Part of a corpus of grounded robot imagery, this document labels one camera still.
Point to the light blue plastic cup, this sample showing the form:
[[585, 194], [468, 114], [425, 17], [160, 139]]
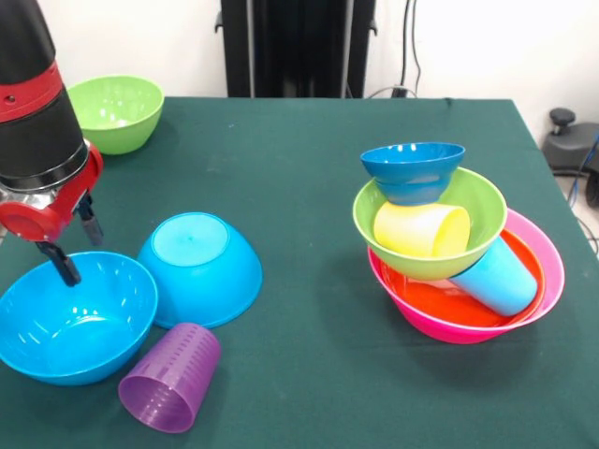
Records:
[[501, 285]]

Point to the yellow plastic cup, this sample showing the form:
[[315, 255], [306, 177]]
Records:
[[416, 231]]

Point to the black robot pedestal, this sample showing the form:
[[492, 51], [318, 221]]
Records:
[[290, 47]]

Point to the dark green tablecloth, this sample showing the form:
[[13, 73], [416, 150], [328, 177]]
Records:
[[304, 187]]

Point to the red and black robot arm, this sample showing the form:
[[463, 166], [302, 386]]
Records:
[[33, 93]]

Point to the black equipment with knob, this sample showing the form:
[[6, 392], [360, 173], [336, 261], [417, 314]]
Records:
[[571, 145]]

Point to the orange plastic bowl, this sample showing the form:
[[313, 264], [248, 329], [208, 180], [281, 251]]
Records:
[[421, 299]]

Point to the light blue plastic bowl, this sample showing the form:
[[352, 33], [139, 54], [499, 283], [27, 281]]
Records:
[[79, 327], [206, 280]]

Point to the green plastic bowl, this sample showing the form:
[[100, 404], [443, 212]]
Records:
[[121, 112], [486, 206]]

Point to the small dark blue bowl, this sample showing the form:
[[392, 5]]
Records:
[[412, 173]]

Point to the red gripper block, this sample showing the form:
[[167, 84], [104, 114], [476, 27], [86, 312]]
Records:
[[51, 206]]

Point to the purple plastic cup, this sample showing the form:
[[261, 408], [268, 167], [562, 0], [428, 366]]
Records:
[[173, 379]]

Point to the large pink plastic bowl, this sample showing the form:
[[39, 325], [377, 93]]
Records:
[[449, 333]]

